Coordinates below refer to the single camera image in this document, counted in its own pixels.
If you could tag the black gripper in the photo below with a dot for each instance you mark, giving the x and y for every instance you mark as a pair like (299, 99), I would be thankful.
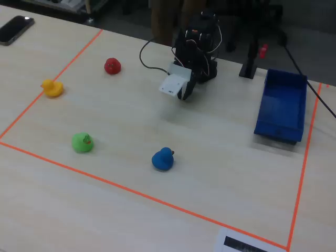
(189, 88)

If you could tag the green rubber duck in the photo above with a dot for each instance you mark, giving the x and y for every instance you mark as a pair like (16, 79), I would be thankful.
(82, 143)

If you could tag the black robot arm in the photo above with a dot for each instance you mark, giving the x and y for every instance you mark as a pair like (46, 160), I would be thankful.
(207, 29)

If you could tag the blue rubber duck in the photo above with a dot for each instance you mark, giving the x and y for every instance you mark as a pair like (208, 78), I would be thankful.
(162, 159)

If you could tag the red rubber duck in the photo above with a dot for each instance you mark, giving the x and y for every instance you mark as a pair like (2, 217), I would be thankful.
(112, 65)

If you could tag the blue plastic box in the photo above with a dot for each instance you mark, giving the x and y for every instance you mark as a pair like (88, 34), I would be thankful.
(283, 105)

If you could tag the yellow rubber duck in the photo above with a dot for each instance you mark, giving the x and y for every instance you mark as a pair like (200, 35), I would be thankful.
(53, 88)

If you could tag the black clamp stand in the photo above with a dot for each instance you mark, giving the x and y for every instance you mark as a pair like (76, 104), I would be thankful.
(249, 67)

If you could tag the brown trousers of person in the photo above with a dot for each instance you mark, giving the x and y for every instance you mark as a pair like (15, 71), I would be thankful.
(162, 21)

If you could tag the small red object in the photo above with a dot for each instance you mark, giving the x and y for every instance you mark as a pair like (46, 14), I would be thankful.
(263, 51)

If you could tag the orange tape strip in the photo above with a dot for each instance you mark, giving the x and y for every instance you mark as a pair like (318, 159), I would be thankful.
(304, 162)
(52, 79)
(131, 190)

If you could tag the white paper label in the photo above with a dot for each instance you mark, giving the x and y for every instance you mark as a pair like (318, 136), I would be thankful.
(220, 241)

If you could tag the black smartphone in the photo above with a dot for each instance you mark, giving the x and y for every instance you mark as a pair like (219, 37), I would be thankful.
(15, 29)

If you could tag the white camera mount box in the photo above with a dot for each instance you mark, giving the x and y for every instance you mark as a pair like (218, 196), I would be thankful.
(174, 82)

